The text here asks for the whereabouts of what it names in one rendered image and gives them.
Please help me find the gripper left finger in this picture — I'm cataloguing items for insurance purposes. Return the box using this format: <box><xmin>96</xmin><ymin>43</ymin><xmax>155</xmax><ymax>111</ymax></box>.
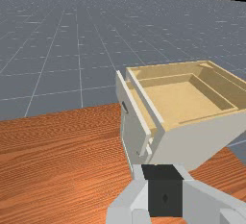
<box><xmin>106</xmin><ymin>164</ymin><xmax>164</xmax><ymax>224</ymax></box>

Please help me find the pale cabinet drawer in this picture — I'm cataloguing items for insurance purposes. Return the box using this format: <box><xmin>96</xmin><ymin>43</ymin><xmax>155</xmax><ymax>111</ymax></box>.
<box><xmin>114</xmin><ymin>69</ymin><xmax>159</xmax><ymax>159</ymax></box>

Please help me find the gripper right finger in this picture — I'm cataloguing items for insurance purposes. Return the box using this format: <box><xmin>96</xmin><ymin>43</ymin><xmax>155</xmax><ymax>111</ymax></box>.
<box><xmin>162</xmin><ymin>162</ymin><xmax>246</xmax><ymax>224</ymax></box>

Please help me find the pale cabinet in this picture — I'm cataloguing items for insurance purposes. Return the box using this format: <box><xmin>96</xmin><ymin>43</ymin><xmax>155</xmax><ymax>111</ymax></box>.
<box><xmin>120</xmin><ymin>60</ymin><xmax>246</xmax><ymax>173</ymax></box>

